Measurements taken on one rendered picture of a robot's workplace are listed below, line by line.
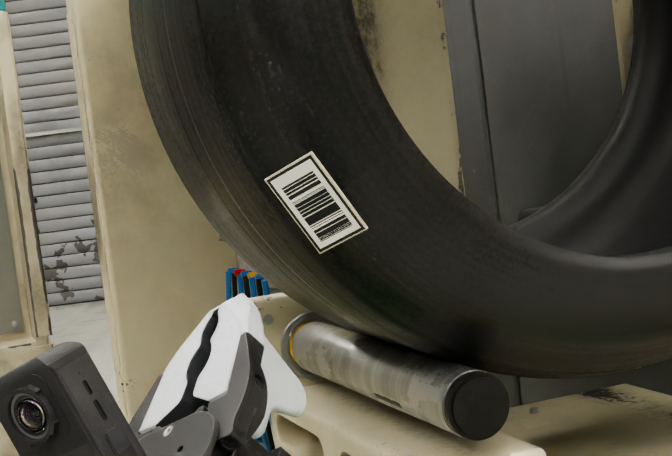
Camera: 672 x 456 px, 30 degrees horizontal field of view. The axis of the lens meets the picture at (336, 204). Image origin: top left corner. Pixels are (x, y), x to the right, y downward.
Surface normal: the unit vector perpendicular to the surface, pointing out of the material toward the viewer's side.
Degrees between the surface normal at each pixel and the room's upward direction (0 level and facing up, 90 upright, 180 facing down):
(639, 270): 101
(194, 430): 42
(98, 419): 69
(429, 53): 90
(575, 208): 81
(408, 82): 90
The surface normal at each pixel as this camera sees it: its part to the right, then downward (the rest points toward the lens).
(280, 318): 0.33, 0.01
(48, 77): -0.02, 0.06
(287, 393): 0.76, -0.44
